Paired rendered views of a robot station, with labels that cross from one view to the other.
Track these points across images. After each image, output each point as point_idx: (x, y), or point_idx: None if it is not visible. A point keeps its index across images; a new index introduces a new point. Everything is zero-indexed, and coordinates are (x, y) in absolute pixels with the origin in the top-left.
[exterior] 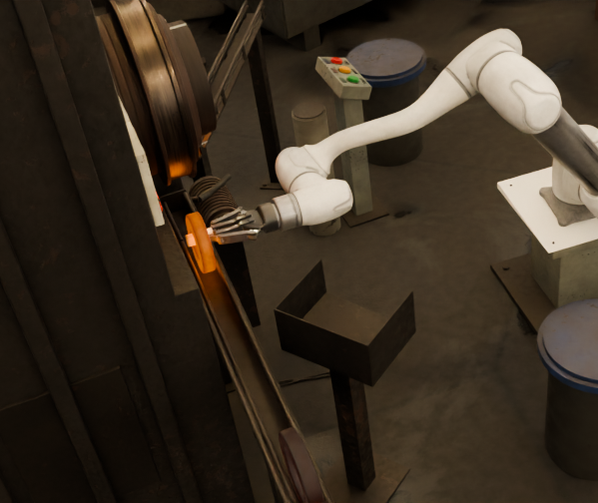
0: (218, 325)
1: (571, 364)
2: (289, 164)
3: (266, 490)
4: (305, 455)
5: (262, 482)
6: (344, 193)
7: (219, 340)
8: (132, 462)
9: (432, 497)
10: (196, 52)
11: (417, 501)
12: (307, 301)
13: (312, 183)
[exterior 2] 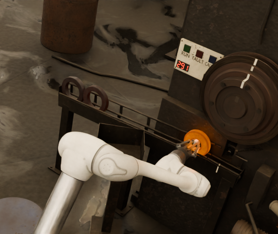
0: (163, 133)
1: (24, 201)
2: (195, 171)
3: (140, 216)
4: (93, 86)
5: (144, 218)
6: (156, 165)
7: (152, 117)
8: None
9: (73, 231)
10: (225, 79)
11: (78, 228)
12: (141, 153)
13: (172, 160)
